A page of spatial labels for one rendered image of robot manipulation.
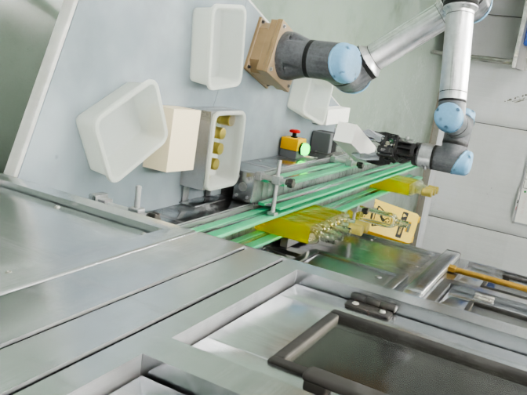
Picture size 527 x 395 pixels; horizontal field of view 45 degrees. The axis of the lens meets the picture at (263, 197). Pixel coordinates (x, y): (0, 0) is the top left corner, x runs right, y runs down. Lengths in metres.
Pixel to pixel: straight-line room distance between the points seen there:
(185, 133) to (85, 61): 0.34
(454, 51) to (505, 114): 5.86
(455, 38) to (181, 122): 0.78
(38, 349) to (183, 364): 0.13
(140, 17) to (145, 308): 0.99
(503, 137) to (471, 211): 0.93
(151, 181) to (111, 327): 1.07
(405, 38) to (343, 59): 0.23
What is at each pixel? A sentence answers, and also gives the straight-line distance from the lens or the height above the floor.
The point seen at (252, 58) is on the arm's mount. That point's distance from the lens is 1.99.
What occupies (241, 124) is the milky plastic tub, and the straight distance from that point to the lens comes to 1.86.
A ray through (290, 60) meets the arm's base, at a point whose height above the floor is 0.89.
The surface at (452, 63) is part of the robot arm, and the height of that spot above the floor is 1.36.
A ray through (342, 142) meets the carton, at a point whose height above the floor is 1.08.
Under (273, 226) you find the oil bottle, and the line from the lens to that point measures 1.94.
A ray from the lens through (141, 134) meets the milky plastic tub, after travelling 1.61.
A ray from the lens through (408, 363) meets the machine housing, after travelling 0.72.
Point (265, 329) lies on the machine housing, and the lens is 0.72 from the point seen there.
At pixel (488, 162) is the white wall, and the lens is 7.74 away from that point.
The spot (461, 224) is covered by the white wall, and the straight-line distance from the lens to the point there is 7.89.
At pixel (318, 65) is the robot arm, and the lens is 1.93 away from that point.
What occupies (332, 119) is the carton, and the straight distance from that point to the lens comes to 2.56.
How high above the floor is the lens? 1.75
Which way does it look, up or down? 26 degrees down
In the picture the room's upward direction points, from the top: 104 degrees clockwise
